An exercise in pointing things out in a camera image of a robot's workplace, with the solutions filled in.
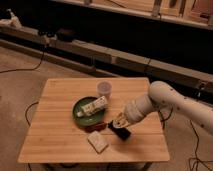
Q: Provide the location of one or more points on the translucent plastic cup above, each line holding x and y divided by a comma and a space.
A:
104, 89

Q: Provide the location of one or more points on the white tube on plate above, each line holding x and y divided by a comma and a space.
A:
93, 107

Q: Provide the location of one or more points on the red chili pepper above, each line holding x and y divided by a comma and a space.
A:
97, 127

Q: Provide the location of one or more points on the wooden folding table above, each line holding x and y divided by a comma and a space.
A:
53, 137

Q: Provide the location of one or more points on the cream gripper end piece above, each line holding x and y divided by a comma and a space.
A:
120, 121

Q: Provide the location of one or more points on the black device on ledge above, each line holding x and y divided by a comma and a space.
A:
65, 35

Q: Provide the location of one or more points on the green round plate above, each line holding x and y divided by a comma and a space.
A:
86, 120

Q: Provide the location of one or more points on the white sponge block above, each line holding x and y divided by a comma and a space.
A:
97, 141

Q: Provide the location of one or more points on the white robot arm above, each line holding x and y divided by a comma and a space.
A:
159, 96

